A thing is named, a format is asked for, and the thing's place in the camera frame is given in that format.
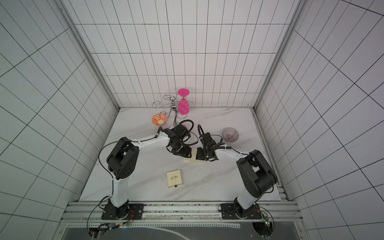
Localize cream jewelry box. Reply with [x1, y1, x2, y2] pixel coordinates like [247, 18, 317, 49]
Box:
[183, 148, 206, 163]
[167, 170, 183, 188]

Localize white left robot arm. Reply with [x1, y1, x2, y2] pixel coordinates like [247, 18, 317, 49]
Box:
[101, 125, 192, 222]

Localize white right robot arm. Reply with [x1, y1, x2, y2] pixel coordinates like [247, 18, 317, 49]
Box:
[197, 133, 278, 220]

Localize chrome jewelry stand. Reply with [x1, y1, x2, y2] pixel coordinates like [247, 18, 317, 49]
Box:
[152, 95, 195, 127]

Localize orange patterned small bowl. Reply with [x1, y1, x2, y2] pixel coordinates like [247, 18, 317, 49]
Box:
[152, 113, 168, 126]

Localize purple striped glass bowl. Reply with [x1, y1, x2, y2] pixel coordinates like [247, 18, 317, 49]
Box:
[222, 128, 240, 142]

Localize pink goblet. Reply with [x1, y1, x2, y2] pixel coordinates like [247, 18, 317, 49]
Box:
[178, 89, 190, 115]

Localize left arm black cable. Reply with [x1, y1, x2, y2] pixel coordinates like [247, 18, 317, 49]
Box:
[97, 140, 121, 181]

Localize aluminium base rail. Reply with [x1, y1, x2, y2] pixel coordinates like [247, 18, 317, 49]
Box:
[62, 201, 303, 224]

